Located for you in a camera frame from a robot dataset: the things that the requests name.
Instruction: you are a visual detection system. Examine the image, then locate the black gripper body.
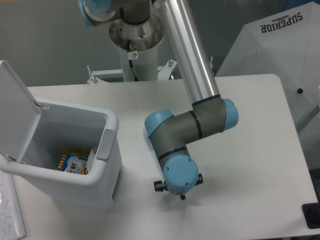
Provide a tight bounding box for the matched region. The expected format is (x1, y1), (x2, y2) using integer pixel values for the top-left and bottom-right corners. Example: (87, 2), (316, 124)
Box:
(179, 193), (186, 200)

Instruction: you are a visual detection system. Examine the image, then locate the clear plastic wrapper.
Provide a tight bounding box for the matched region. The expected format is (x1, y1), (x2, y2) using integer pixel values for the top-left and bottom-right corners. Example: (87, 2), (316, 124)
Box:
(86, 146), (98, 172)

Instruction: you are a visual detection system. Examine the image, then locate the crushed clear plastic bottle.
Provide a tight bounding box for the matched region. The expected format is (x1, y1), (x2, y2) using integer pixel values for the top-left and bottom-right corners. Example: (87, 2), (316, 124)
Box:
(142, 127), (154, 151)

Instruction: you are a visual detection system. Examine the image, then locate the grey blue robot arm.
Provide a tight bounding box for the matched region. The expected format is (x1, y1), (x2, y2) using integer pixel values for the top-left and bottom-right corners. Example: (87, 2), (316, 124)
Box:
(78, 0), (239, 200)

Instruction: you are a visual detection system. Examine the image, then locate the white trash can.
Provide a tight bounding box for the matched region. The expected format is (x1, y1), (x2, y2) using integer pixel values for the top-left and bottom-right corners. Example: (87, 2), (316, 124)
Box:
(0, 60), (122, 209)

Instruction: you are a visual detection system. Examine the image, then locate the colourful snack package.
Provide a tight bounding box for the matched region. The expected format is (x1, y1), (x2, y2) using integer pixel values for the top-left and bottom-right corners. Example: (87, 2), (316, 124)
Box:
(57, 149), (90, 175)

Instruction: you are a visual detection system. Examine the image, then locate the black device at edge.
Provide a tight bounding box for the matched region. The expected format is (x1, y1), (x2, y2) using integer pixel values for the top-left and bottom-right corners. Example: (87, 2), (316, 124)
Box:
(302, 202), (320, 229)

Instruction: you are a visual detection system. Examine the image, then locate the white umbrella with lettering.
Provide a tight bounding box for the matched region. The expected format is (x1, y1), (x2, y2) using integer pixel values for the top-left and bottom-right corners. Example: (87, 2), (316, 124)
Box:
(216, 1), (320, 123)

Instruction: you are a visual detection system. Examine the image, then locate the white metal base frame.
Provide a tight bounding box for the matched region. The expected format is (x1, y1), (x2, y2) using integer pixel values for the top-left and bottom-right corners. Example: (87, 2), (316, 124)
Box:
(86, 59), (216, 85)

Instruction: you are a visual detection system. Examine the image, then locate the black cable on pedestal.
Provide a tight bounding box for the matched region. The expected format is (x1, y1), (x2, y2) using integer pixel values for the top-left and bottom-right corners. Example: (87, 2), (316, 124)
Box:
(126, 39), (139, 82)

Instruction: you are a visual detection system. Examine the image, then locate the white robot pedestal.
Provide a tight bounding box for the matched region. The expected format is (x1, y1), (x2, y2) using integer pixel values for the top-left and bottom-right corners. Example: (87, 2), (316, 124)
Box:
(109, 13), (165, 68)

